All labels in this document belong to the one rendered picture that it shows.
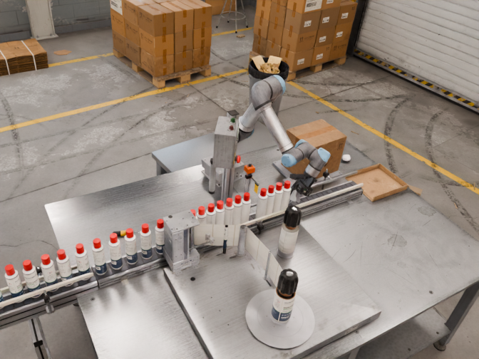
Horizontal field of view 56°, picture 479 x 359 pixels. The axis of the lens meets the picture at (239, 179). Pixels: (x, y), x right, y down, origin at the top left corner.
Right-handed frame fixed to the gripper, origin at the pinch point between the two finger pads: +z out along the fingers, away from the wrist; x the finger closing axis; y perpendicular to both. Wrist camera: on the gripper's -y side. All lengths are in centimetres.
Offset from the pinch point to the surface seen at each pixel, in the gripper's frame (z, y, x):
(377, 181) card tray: -28, -1, 69
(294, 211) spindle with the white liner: -10.1, 30.0, -31.2
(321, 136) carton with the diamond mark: -36, -26, 25
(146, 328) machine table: 58, 35, -81
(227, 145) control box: -20, 0, -62
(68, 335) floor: 144, -36, -64
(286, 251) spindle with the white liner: 12.3, 31.9, -19.9
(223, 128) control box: -26, -6, -64
